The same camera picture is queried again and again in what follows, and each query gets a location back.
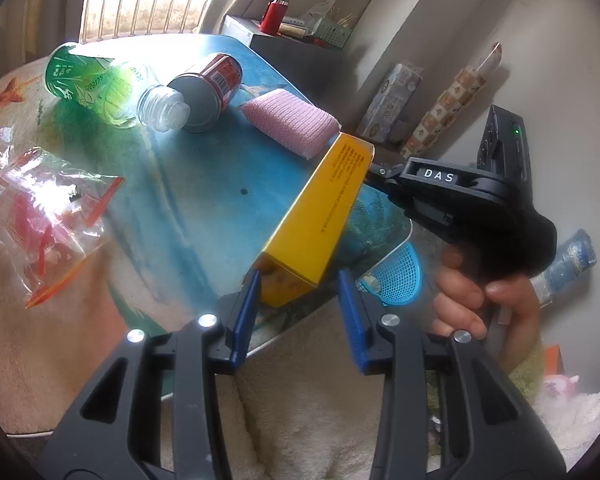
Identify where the yellow white cardboard box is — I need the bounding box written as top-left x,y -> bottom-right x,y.
254,133 -> 375,308

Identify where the clear bag with red contents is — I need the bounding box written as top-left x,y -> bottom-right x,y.
0,143 -> 124,309

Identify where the green knitted sleeve forearm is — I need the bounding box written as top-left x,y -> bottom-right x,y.
508,338 -> 545,403

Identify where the person's right hand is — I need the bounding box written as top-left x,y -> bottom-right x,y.
430,246 -> 541,373

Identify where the blue plastic mesh basket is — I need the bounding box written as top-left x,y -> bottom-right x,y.
356,240 -> 422,307

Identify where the rolled patterned mat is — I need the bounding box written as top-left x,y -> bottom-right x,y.
400,42 -> 503,159

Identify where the toilet paper roll pack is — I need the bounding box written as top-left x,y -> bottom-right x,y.
356,62 -> 422,144

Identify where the white fluffy blanket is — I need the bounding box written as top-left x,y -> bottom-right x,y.
216,300 -> 600,479

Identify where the pink sponge cloth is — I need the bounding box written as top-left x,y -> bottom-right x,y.
239,89 -> 340,159

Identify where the grey cabinet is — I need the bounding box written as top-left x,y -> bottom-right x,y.
221,15 -> 343,114

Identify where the green plastic storage basket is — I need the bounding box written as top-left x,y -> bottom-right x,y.
311,18 -> 352,49

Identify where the clear plastic bottle on cabinet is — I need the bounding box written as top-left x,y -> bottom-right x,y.
303,0 -> 337,28

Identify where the red thermos bottle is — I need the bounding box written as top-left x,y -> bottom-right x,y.
259,0 -> 289,36

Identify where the red drink can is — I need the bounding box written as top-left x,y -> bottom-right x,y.
168,52 -> 242,132

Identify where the green plastic bottle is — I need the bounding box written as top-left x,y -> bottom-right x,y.
44,44 -> 190,132

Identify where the beige curtain left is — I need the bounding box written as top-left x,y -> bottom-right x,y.
0,0 -> 89,91

